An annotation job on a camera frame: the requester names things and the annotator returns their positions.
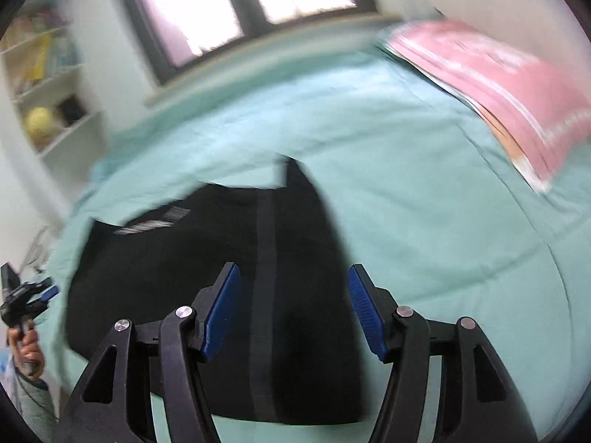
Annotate person's left hand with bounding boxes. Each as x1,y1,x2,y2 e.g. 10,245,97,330
7,320,45,381

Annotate books on shelf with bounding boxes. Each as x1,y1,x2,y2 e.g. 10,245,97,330
1,0,79,99

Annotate mint green bed sheet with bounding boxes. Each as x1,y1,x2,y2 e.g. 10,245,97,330
48,49,590,439

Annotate pink folded blanket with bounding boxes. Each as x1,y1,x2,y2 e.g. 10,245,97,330
382,19,590,193

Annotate black hooded jacket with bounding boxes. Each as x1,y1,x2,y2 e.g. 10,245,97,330
65,159,363,425

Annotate dark framed window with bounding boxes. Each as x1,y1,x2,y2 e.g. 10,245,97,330
123,0,378,84

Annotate yellow plush toy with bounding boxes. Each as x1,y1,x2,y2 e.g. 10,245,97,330
25,107,57,146

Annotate white bookshelf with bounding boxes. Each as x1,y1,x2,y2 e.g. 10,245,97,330
1,0,106,172

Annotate green jacket left forearm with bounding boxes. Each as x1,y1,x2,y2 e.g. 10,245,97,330
1,364,58,442

